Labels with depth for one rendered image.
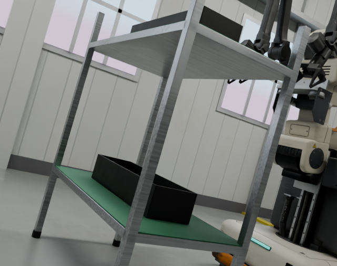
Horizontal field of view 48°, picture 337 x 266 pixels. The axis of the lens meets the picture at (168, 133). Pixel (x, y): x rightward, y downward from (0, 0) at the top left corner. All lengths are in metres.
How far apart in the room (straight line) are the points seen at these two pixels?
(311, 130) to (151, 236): 1.14
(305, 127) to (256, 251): 0.66
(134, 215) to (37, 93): 2.51
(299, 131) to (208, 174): 2.35
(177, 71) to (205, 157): 3.19
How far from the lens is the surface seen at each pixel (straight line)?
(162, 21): 1.52
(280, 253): 1.92
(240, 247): 1.31
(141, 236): 1.09
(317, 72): 1.68
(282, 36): 2.20
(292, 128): 2.07
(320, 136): 1.99
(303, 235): 2.18
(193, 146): 4.09
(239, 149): 4.46
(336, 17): 1.85
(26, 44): 3.36
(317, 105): 1.92
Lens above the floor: 0.62
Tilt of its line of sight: 1 degrees up
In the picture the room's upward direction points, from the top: 16 degrees clockwise
